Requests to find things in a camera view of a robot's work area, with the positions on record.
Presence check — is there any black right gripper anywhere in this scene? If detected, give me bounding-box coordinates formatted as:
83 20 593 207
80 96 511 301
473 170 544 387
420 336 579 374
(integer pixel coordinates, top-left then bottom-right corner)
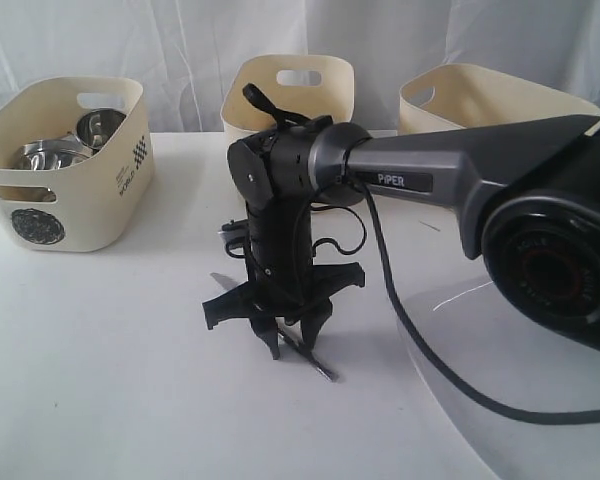
203 199 365 359

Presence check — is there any silver metal knife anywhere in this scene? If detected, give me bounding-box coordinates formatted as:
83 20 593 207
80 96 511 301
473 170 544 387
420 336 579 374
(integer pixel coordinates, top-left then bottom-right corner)
209 272 339 384

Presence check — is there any white rectangular plate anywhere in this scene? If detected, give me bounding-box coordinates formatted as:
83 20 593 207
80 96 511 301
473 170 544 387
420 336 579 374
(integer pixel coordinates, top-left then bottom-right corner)
401 277 600 479

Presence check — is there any stainless steel cup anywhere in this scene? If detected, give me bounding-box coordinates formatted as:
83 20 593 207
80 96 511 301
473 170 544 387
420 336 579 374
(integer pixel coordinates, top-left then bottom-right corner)
75 108 126 153

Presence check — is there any stainless steel bowl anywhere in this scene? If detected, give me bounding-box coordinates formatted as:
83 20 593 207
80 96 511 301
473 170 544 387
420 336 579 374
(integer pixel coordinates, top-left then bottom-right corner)
9 138 92 171

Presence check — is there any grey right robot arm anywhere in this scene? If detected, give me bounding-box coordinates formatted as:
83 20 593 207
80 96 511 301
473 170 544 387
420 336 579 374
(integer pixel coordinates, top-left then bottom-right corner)
203 114 600 352

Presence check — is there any cream bin with circle sticker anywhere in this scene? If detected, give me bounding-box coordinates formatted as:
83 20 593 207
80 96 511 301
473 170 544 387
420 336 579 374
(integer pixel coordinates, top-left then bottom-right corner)
0 77 154 252

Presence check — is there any cream bin with triangle sticker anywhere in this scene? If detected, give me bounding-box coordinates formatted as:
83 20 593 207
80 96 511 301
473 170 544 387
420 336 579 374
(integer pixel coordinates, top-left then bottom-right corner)
220 54 355 144

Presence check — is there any cream bin with square sticker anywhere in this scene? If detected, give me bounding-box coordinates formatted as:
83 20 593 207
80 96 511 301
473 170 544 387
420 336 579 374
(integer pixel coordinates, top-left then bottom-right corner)
398 64 600 135

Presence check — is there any white curtain backdrop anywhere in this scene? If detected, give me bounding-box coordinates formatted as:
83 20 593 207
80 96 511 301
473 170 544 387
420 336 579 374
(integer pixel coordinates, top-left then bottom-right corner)
0 0 600 132

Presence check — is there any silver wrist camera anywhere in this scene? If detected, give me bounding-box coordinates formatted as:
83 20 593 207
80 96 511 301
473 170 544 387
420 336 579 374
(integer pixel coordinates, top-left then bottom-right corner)
218 219 249 259

